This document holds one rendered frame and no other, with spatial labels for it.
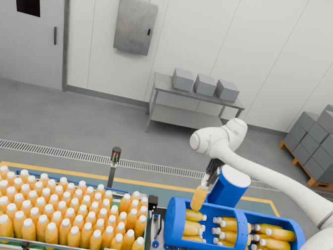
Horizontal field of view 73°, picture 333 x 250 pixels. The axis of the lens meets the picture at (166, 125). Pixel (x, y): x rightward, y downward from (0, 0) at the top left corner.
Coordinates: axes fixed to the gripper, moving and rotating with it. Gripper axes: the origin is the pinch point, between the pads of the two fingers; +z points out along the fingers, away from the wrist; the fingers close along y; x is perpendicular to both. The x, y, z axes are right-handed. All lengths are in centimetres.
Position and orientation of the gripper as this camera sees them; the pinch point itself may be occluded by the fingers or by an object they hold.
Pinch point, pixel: (206, 182)
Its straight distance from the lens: 129.6
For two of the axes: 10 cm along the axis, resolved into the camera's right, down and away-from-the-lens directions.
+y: 0.1, -5.4, 8.4
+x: -9.6, -2.5, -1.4
